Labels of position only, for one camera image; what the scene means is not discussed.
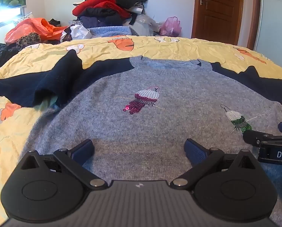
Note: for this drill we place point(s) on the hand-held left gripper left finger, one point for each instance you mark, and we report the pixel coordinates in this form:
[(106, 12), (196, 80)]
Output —
[(84, 151)]

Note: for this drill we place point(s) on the grey sweater with navy sleeves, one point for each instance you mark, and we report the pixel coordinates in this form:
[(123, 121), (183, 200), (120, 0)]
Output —
[(155, 123)]

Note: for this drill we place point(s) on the leopard print cloth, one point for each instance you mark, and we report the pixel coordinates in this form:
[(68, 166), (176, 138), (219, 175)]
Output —
[(28, 40)]

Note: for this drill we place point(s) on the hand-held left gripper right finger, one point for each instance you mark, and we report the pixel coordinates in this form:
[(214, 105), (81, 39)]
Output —
[(195, 151)]

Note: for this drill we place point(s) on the yellow printed quilt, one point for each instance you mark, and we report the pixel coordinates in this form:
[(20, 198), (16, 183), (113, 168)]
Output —
[(155, 49)]

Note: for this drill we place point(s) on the light blue knitted cloth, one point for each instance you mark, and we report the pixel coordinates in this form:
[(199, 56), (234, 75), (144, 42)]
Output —
[(110, 31)]

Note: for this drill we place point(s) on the orange plastic bag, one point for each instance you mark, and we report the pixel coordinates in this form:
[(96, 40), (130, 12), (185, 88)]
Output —
[(32, 28)]

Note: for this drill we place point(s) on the dark brown cloth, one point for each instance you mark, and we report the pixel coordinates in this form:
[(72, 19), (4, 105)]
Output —
[(54, 22)]

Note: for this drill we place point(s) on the white flowered pillow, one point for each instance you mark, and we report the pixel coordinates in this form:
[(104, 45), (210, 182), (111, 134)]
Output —
[(22, 19)]

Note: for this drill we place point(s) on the brown wooden door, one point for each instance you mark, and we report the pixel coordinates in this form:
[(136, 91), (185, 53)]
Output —
[(216, 9)]

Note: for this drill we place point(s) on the pile of clothes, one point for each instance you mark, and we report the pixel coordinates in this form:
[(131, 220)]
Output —
[(100, 4)]

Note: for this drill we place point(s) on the pink plastic bag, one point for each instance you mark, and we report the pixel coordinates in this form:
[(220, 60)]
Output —
[(170, 26)]

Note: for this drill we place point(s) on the black patterned cloth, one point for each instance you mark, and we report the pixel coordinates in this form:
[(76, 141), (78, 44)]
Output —
[(1, 56)]

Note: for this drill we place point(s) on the window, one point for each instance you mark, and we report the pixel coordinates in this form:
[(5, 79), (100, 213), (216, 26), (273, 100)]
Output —
[(3, 20)]

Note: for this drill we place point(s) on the white crumpled plastic bag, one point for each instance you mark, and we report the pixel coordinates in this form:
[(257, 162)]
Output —
[(78, 32)]

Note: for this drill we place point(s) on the pale grey cloth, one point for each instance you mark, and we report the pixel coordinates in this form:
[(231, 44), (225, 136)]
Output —
[(143, 26)]

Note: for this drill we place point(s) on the white flowered wardrobe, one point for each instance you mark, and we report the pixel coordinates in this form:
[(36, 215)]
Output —
[(275, 16)]

